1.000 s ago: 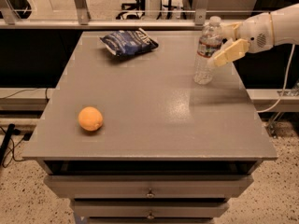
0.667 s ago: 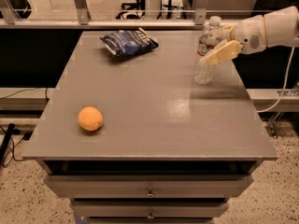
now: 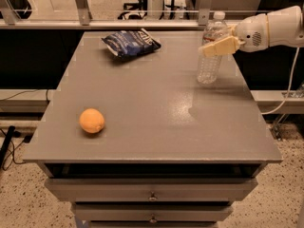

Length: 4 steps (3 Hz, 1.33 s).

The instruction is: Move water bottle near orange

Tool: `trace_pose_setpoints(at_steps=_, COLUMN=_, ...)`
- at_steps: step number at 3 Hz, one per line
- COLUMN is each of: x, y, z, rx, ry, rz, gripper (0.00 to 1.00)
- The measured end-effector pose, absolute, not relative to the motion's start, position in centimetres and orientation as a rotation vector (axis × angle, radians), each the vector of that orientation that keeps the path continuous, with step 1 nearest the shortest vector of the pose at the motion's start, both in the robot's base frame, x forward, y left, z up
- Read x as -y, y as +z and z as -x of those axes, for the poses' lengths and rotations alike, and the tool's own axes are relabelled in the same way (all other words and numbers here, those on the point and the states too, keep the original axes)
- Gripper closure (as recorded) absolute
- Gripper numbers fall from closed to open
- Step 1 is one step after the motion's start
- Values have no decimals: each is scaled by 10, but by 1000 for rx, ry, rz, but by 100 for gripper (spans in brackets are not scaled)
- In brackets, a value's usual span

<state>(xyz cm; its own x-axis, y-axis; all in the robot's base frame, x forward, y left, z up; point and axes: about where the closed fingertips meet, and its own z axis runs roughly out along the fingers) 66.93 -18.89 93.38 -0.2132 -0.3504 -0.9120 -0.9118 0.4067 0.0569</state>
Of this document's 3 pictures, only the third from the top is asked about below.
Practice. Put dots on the black office chair base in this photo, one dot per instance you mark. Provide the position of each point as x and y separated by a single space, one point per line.
134 10

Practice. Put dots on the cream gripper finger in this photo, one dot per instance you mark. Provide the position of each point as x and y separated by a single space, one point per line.
222 46
228 30

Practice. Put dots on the grey drawer cabinet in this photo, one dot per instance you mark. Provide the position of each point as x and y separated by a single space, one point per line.
159 122

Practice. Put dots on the clear plastic water bottle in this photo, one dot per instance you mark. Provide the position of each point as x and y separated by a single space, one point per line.
208 67

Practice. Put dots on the blue chip bag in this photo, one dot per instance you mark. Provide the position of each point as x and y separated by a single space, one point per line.
131 43

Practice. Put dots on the lower grey drawer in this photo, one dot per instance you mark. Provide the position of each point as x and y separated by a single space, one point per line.
151 212

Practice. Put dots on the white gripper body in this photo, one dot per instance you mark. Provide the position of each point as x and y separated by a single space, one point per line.
251 35

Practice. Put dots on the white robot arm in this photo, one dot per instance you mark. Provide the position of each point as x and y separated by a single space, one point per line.
283 27

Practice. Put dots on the upper grey drawer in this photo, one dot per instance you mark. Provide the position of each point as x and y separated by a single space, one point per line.
153 190

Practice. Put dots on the grey drawer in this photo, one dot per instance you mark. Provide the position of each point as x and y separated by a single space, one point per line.
153 190
151 212

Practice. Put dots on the metal railing bar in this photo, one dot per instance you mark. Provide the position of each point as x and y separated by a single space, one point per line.
106 25

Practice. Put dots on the orange fruit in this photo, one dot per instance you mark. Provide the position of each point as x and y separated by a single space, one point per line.
92 121

